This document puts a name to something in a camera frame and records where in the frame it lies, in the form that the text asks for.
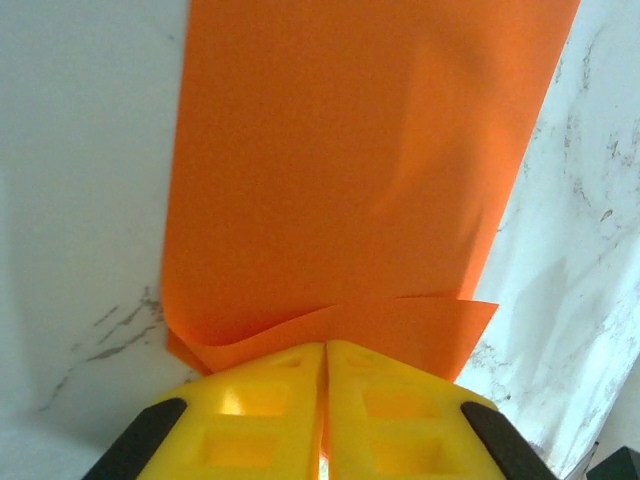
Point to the orange paper sheet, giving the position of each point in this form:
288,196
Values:
340,175

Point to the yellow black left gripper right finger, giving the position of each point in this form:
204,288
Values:
410,425

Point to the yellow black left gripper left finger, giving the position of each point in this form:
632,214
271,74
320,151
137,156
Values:
240,425

